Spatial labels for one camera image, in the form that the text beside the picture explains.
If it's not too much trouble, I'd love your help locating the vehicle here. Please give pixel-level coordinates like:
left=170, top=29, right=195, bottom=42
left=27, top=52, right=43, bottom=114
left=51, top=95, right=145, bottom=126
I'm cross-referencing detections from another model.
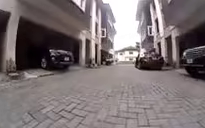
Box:
left=101, top=56, right=115, bottom=66

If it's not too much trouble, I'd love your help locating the small plant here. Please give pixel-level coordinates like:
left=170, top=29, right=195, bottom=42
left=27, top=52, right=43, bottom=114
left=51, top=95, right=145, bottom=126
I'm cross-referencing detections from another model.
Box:
left=5, top=58, right=18, bottom=74
left=86, top=58, right=98, bottom=69

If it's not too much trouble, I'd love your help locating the white house with dark roof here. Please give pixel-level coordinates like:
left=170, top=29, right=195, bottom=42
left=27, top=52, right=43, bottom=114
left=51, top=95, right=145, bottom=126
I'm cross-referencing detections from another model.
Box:
left=114, top=45, right=140, bottom=64

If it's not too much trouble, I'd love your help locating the grey brick paved road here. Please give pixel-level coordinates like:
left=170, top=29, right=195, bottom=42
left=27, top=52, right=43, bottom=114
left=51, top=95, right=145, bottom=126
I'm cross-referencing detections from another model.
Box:
left=0, top=63, right=205, bottom=128

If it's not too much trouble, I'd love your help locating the grey building with balconies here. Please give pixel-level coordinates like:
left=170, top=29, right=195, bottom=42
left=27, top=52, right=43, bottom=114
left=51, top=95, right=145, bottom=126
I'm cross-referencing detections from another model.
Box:
left=100, top=2, right=118, bottom=66

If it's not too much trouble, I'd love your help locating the tree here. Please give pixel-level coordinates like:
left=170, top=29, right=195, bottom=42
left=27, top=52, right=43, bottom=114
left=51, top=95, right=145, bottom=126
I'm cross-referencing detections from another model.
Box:
left=134, top=41, right=142, bottom=53

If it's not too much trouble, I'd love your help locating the black car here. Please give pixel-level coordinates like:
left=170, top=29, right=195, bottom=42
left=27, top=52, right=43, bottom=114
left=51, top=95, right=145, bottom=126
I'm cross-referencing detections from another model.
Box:
left=39, top=48, right=76, bottom=71

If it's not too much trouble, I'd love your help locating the dark car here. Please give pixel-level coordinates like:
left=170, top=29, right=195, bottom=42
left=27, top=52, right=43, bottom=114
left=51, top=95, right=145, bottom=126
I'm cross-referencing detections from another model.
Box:
left=134, top=51, right=166, bottom=71

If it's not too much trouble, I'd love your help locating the grey multi-storey building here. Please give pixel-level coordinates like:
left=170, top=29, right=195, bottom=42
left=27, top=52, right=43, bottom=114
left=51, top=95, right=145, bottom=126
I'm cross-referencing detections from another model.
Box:
left=135, top=0, right=156, bottom=55

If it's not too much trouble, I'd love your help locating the beige building with carport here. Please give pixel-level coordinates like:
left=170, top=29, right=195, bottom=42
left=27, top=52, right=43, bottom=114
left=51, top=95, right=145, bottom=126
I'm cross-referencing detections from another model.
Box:
left=0, top=0, right=103, bottom=74

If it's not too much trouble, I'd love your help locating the black suv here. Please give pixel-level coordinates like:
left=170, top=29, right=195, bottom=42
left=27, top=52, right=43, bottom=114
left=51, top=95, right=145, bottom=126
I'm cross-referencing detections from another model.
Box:
left=180, top=44, right=205, bottom=79

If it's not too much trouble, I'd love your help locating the beige building with pillars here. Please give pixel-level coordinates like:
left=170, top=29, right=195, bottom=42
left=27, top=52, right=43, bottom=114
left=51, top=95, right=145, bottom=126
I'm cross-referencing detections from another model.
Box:
left=149, top=0, right=205, bottom=70

